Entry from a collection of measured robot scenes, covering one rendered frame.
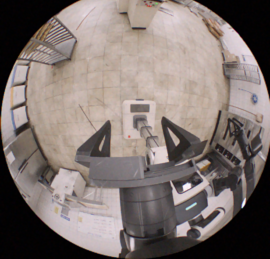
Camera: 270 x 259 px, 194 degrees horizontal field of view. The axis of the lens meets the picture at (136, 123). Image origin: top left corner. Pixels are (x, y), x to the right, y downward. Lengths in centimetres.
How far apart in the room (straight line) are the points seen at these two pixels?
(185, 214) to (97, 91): 165
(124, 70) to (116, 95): 46
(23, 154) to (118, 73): 318
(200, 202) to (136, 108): 119
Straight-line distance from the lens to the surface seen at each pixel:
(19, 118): 325
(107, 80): 146
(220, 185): 55
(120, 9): 241
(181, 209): 42
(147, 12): 171
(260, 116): 422
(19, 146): 298
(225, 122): 337
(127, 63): 152
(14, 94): 327
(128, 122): 121
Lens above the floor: 140
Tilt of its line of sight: 68 degrees down
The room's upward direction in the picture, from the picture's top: 155 degrees clockwise
